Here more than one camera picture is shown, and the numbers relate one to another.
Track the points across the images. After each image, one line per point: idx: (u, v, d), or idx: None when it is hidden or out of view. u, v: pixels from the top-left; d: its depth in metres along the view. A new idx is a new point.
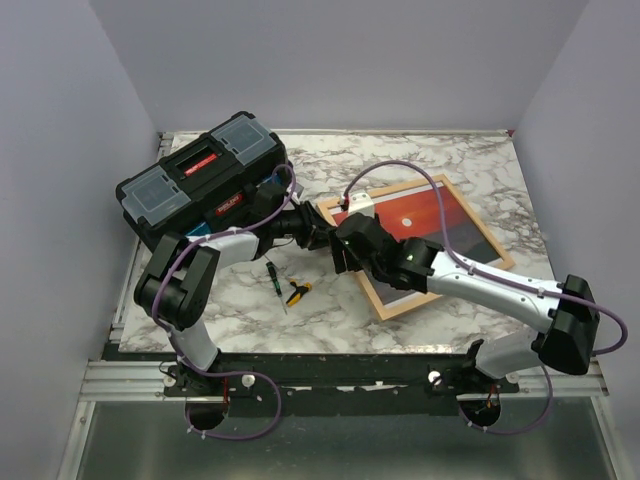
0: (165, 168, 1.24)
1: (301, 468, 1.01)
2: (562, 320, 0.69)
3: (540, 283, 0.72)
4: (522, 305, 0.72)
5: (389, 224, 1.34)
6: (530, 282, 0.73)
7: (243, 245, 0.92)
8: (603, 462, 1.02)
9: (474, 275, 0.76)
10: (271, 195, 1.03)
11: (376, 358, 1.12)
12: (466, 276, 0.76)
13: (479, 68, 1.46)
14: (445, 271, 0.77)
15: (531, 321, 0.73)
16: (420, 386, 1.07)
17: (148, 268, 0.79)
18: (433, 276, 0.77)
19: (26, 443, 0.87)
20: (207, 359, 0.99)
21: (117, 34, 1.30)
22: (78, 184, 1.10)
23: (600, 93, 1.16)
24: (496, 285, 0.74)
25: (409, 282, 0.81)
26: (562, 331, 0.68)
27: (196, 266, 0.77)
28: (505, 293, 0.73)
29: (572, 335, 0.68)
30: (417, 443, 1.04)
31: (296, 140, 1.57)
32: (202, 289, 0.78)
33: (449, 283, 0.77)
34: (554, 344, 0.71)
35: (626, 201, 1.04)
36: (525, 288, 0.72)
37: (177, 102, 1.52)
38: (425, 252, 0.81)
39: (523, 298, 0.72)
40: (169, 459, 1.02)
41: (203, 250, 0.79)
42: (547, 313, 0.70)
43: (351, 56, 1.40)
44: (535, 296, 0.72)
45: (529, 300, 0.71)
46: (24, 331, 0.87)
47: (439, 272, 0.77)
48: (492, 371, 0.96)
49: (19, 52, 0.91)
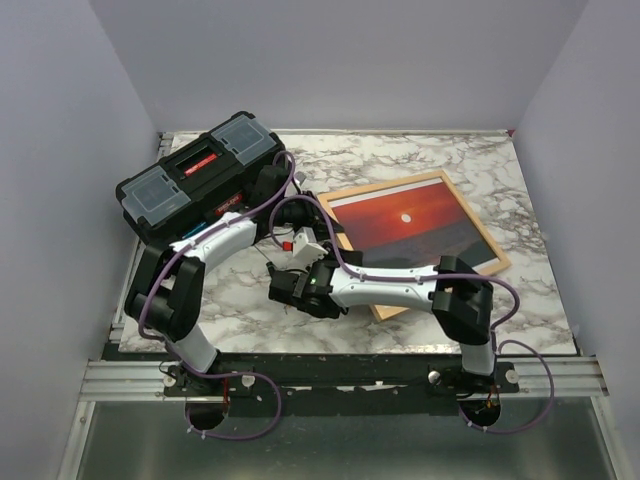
0: (164, 168, 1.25)
1: (301, 467, 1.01)
2: (441, 300, 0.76)
3: (419, 271, 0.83)
4: (407, 296, 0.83)
5: (388, 220, 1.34)
6: (410, 273, 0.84)
7: (236, 239, 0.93)
8: (603, 462, 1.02)
9: (365, 281, 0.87)
10: (275, 175, 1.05)
11: (376, 358, 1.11)
12: (359, 283, 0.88)
13: (479, 67, 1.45)
14: (342, 284, 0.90)
15: (422, 307, 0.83)
16: (420, 386, 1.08)
17: (138, 280, 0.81)
18: (334, 293, 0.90)
19: (26, 443, 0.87)
20: (206, 362, 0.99)
21: (117, 34, 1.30)
22: (78, 184, 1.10)
23: (601, 91, 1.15)
24: (381, 284, 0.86)
25: (319, 304, 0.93)
26: (443, 309, 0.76)
27: (184, 279, 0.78)
28: (392, 289, 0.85)
29: (451, 310, 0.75)
30: (416, 443, 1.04)
31: (296, 140, 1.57)
32: (192, 299, 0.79)
33: (348, 293, 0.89)
34: (447, 324, 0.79)
35: (626, 201, 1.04)
36: (406, 279, 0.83)
37: (177, 102, 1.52)
38: (324, 273, 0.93)
39: (406, 289, 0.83)
40: (169, 459, 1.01)
41: (187, 263, 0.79)
42: (427, 296, 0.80)
43: (351, 56, 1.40)
44: (415, 284, 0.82)
45: (411, 290, 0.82)
46: (24, 331, 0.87)
47: (337, 287, 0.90)
48: (470, 364, 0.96)
49: (19, 52, 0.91)
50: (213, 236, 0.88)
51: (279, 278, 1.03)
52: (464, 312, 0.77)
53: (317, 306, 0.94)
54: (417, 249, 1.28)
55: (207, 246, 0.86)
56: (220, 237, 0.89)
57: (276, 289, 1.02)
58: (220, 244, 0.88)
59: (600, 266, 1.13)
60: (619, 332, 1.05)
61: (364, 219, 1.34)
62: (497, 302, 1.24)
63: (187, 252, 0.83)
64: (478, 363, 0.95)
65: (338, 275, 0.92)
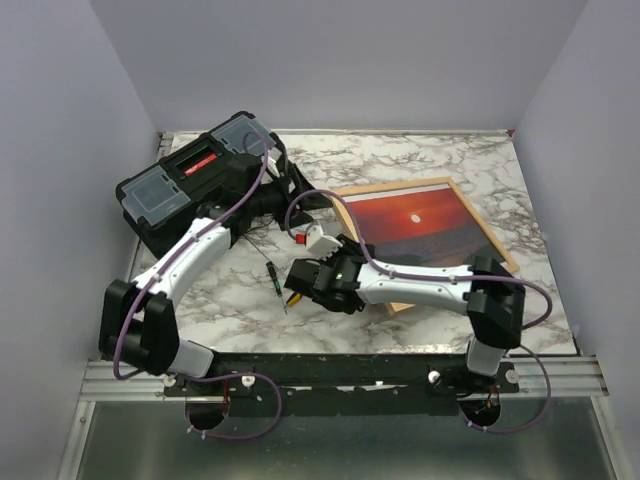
0: (164, 168, 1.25)
1: (301, 468, 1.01)
2: (476, 301, 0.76)
3: (453, 271, 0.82)
4: (441, 295, 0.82)
5: (398, 219, 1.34)
6: (443, 272, 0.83)
7: (209, 250, 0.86)
8: (603, 462, 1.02)
9: (394, 278, 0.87)
10: (245, 166, 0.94)
11: (376, 358, 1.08)
12: (388, 280, 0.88)
13: (479, 68, 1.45)
14: (370, 281, 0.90)
15: (454, 307, 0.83)
16: (421, 386, 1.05)
17: (107, 320, 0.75)
18: (359, 289, 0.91)
19: (27, 444, 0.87)
20: (204, 366, 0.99)
21: (117, 34, 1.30)
22: (78, 184, 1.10)
23: (601, 91, 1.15)
24: (414, 283, 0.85)
25: (343, 300, 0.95)
26: (478, 310, 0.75)
27: (151, 319, 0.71)
28: (426, 287, 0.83)
29: (486, 312, 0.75)
30: (416, 443, 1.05)
31: (296, 140, 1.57)
32: (166, 333, 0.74)
33: (376, 290, 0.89)
34: (478, 325, 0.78)
35: (626, 201, 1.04)
36: (439, 279, 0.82)
37: (177, 102, 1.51)
38: (352, 269, 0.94)
39: (438, 289, 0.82)
40: (169, 459, 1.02)
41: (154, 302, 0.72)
42: (461, 296, 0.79)
43: (351, 56, 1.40)
44: (449, 283, 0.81)
45: (444, 289, 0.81)
46: (24, 331, 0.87)
47: (365, 284, 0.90)
48: (483, 367, 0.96)
49: (18, 52, 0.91)
50: (180, 258, 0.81)
51: (298, 266, 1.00)
52: (498, 314, 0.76)
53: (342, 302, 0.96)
54: (428, 248, 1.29)
55: (175, 272, 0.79)
56: (190, 256, 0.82)
57: (293, 277, 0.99)
58: (189, 266, 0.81)
59: (600, 266, 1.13)
60: (619, 332, 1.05)
61: (376, 216, 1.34)
62: None
63: (151, 288, 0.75)
64: (485, 363, 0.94)
65: (365, 270, 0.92)
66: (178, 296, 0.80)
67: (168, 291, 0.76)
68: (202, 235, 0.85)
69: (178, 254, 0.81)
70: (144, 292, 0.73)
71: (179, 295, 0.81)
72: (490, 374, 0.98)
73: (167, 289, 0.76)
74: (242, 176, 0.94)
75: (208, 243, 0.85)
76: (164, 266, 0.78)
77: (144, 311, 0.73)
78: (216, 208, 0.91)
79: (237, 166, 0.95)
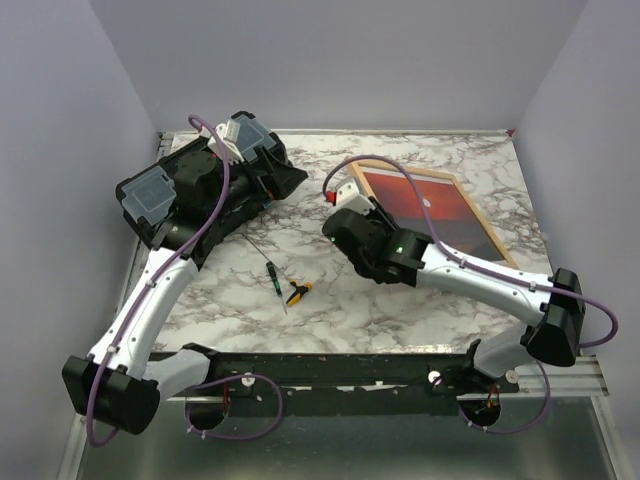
0: (165, 168, 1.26)
1: (301, 468, 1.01)
2: (555, 313, 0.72)
3: (532, 278, 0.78)
4: (514, 298, 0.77)
5: (411, 198, 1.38)
6: (522, 277, 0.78)
7: (169, 298, 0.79)
8: (603, 463, 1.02)
9: (465, 268, 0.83)
10: (192, 179, 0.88)
11: (376, 358, 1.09)
12: (457, 269, 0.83)
13: (478, 68, 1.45)
14: (436, 265, 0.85)
15: (518, 312, 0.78)
16: (420, 386, 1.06)
17: (73, 397, 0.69)
18: (423, 269, 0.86)
19: (26, 443, 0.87)
20: (202, 371, 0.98)
21: (117, 34, 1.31)
22: (77, 184, 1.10)
23: (601, 90, 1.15)
24: (492, 281, 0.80)
25: (396, 274, 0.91)
26: (555, 325, 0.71)
27: (115, 394, 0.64)
28: (501, 287, 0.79)
29: (563, 328, 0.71)
30: (416, 443, 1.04)
31: (296, 140, 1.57)
32: (137, 398, 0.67)
33: (441, 276, 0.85)
34: (543, 339, 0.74)
35: (625, 201, 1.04)
36: (518, 282, 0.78)
37: (177, 102, 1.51)
38: (412, 246, 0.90)
39: (515, 292, 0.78)
40: (169, 459, 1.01)
41: (115, 377, 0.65)
42: (539, 307, 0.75)
43: (351, 55, 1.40)
44: (527, 290, 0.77)
45: (521, 294, 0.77)
46: (23, 331, 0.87)
47: (429, 266, 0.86)
48: (492, 369, 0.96)
49: (18, 51, 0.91)
50: (138, 316, 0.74)
51: (353, 223, 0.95)
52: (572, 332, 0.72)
53: (390, 278, 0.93)
54: (439, 231, 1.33)
55: (133, 335, 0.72)
56: (148, 310, 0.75)
57: (345, 230, 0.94)
58: (148, 324, 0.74)
59: (599, 266, 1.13)
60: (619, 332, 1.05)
61: (392, 188, 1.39)
62: None
63: (109, 363, 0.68)
64: (498, 366, 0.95)
65: (430, 251, 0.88)
66: (144, 359, 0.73)
67: (127, 361, 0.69)
68: (159, 279, 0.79)
69: (136, 312, 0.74)
70: (102, 368, 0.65)
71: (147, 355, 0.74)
72: (496, 375, 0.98)
73: (127, 359, 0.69)
74: (193, 187, 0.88)
75: (165, 288, 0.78)
76: (120, 331, 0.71)
77: (106, 384, 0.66)
78: (174, 229, 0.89)
79: (183, 178, 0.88)
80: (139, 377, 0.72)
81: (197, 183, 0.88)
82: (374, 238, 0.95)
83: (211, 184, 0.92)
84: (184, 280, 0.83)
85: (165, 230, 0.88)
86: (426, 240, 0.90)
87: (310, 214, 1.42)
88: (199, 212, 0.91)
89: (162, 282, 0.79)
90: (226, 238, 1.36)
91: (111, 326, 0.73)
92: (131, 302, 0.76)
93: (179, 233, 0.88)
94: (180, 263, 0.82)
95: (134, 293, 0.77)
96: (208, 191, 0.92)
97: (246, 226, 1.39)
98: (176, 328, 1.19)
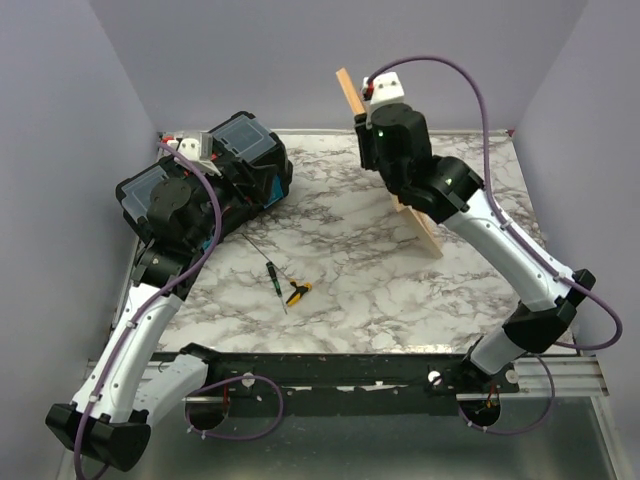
0: (165, 168, 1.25)
1: (301, 468, 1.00)
2: (568, 314, 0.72)
3: (556, 264, 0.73)
4: (537, 281, 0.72)
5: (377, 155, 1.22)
6: (551, 262, 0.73)
7: (156, 333, 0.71)
8: (603, 463, 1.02)
9: (504, 231, 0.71)
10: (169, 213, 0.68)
11: (376, 358, 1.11)
12: (497, 229, 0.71)
13: (478, 68, 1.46)
14: (480, 215, 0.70)
15: (523, 291, 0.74)
16: (420, 386, 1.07)
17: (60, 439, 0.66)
18: (465, 214, 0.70)
19: (26, 443, 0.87)
20: (200, 377, 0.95)
21: (118, 34, 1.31)
22: (77, 184, 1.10)
23: (601, 91, 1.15)
24: (526, 255, 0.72)
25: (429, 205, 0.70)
26: (562, 320, 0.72)
27: (99, 444, 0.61)
28: (531, 265, 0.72)
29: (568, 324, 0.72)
30: (416, 442, 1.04)
31: (296, 141, 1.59)
32: (124, 442, 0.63)
33: (476, 229, 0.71)
34: (540, 327, 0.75)
35: (625, 202, 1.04)
36: (546, 267, 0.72)
37: (177, 102, 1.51)
38: (463, 183, 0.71)
39: (539, 275, 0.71)
40: (169, 459, 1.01)
41: (97, 430, 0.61)
42: (554, 299, 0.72)
43: (351, 55, 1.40)
44: (549, 277, 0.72)
45: (544, 279, 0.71)
46: (24, 330, 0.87)
47: (475, 213, 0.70)
48: (486, 364, 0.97)
49: (20, 52, 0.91)
50: (120, 361, 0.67)
51: (415, 127, 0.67)
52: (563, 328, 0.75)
53: (421, 207, 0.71)
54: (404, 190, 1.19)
55: (116, 381, 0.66)
56: (130, 354, 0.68)
57: (405, 132, 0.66)
58: (131, 369, 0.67)
59: (598, 267, 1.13)
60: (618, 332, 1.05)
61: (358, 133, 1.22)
62: (497, 302, 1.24)
63: (91, 414, 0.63)
64: (489, 360, 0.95)
65: (478, 195, 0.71)
66: (130, 401, 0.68)
67: (110, 410, 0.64)
68: (139, 319, 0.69)
69: (117, 356, 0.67)
70: (83, 422, 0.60)
71: (134, 397, 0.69)
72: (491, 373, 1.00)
73: (110, 408, 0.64)
74: (169, 225, 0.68)
75: (147, 328, 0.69)
76: (101, 379, 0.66)
77: (89, 432, 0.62)
78: (155, 261, 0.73)
79: (155, 213, 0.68)
80: (127, 417, 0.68)
81: (173, 219, 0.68)
82: (422, 156, 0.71)
83: (192, 214, 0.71)
84: (169, 315, 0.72)
85: (146, 262, 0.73)
86: (479, 181, 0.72)
87: (310, 214, 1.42)
88: (180, 243, 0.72)
89: (144, 322, 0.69)
90: (226, 239, 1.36)
91: (94, 370, 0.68)
92: (112, 344, 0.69)
93: (162, 266, 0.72)
94: (163, 299, 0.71)
95: (115, 333, 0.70)
96: (189, 220, 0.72)
97: (246, 226, 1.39)
98: (176, 328, 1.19)
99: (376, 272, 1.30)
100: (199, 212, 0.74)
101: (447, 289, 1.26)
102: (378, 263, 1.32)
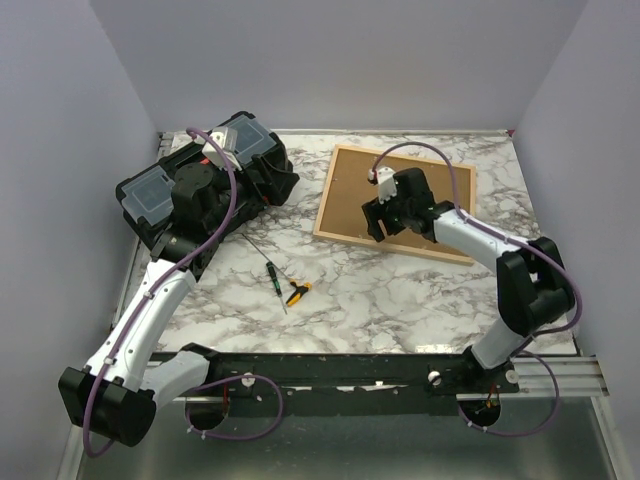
0: (164, 168, 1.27)
1: (301, 468, 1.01)
2: (516, 265, 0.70)
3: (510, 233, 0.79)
4: (488, 247, 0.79)
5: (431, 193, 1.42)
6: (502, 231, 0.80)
7: (170, 305, 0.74)
8: (604, 462, 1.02)
9: (467, 224, 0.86)
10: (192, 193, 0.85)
11: (376, 358, 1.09)
12: (461, 224, 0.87)
13: (480, 67, 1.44)
14: (448, 219, 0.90)
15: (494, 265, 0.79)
16: (420, 386, 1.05)
17: (68, 405, 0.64)
18: (437, 222, 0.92)
19: (26, 443, 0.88)
20: (199, 377, 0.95)
21: (117, 34, 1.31)
22: (78, 185, 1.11)
23: (601, 91, 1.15)
24: (471, 227, 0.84)
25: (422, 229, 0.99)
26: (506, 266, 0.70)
27: (112, 408, 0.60)
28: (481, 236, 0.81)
29: (510, 270, 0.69)
30: (416, 442, 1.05)
31: (296, 140, 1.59)
32: (136, 408, 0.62)
33: (448, 227, 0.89)
34: (504, 287, 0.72)
35: (625, 203, 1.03)
36: (495, 234, 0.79)
37: (177, 101, 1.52)
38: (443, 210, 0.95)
39: (491, 242, 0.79)
40: (169, 459, 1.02)
41: (113, 388, 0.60)
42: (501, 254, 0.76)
43: (350, 54, 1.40)
44: (501, 241, 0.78)
45: (495, 243, 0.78)
46: (24, 331, 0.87)
47: (442, 221, 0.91)
48: (484, 356, 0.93)
49: (18, 53, 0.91)
50: (137, 326, 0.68)
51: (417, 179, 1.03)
52: (527, 281, 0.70)
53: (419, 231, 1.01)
54: None
55: (131, 346, 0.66)
56: (147, 321, 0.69)
57: (407, 179, 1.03)
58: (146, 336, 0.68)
59: (598, 268, 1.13)
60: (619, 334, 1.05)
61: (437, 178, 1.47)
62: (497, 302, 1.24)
63: (105, 376, 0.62)
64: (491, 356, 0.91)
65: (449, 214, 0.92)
66: (141, 371, 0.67)
67: (124, 374, 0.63)
68: (156, 290, 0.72)
69: (134, 323, 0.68)
70: (98, 381, 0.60)
71: (145, 368, 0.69)
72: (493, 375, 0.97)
73: (123, 372, 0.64)
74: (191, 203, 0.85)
75: (163, 299, 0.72)
76: (116, 344, 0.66)
77: (101, 397, 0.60)
78: (173, 241, 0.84)
79: (180, 191, 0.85)
80: (137, 388, 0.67)
81: (195, 197, 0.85)
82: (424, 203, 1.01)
83: (208, 197, 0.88)
84: (182, 293, 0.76)
85: (163, 241, 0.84)
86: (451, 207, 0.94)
87: (310, 214, 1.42)
88: (198, 224, 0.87)
89: (161, 294, 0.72)
90: (226, 238, 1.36)
91: (109, 337, 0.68)
92: (128, 312, 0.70)
93: (178, 244, 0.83)
94: (179, 273, 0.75)
95: (132, 303, 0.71)
96: (207, 201, 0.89)
97: (246, 226, 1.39)
98: (176, 328, 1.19)
99: (377, 272, 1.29)
100: (216, 201, 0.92)
101: (447, 289, 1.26)
102: (379, 263, 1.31)
